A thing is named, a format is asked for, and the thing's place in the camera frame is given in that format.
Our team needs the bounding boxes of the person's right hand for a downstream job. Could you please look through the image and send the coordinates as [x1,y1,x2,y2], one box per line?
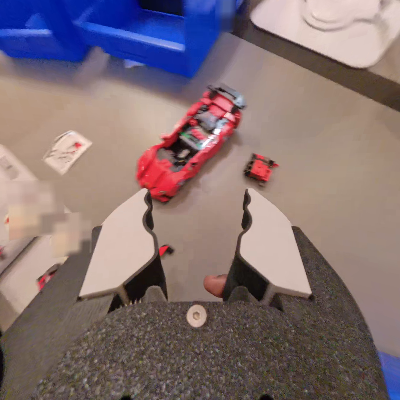
[203,274,228,298]

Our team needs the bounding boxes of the red black brick subassembly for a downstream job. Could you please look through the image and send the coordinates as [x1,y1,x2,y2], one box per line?
[244,153,280,184]

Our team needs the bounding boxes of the white instruction booklet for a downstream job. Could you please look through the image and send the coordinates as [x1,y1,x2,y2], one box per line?
[0,144,94,316]

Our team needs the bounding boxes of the white round base plate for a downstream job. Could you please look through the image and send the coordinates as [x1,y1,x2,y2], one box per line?
[250,0,400,69]

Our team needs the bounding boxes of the red brick-built toy car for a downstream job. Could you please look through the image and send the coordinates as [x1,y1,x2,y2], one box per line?
[136,84,247,203]

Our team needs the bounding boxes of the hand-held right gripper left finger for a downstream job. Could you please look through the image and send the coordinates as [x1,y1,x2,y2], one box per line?
[78,188,159,302]

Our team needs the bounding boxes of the white sticker sheet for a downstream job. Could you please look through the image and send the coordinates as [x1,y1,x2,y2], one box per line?
[43,130,93,175]

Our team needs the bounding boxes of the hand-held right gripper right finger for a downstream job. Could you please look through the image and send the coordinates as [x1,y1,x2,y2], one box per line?
[235,188,313,300]

